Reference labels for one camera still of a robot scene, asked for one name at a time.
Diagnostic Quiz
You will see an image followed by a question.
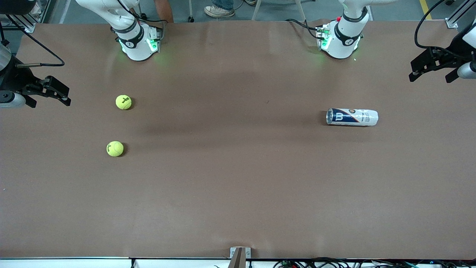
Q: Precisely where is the clear tennis ball can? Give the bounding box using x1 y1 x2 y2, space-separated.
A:
326 108 379 127

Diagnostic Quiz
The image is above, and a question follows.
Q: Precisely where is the clear plastic bag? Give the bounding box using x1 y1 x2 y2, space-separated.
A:
28 0 51 23

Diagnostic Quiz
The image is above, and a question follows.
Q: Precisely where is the bare person leg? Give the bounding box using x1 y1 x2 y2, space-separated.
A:
154 0 174 23

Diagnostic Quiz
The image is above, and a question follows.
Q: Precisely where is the brown table cover sheet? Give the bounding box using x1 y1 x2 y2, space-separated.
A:
0 19 476 260

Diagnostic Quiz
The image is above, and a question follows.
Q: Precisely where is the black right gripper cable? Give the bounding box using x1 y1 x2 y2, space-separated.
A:
0 14 65 68

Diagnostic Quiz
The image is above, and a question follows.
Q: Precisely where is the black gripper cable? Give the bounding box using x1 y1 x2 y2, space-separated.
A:
0 14 65 68
414 0 462 61

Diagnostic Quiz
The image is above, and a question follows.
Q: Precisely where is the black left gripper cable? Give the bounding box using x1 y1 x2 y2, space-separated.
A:
414 0 462 61

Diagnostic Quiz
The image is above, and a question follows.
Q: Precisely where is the black arm base cable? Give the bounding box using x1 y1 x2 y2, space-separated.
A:
131 12 168 23
286 19 322 39

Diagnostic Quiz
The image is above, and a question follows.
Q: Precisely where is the white table edge rail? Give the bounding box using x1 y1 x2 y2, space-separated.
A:
0 258 476 268

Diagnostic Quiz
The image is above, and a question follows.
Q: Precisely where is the tangled cable bundle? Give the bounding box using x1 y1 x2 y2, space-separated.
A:
273 258 476 268

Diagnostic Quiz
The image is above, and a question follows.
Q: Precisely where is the brown wooden post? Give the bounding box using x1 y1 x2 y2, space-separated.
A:
228 248 246 268

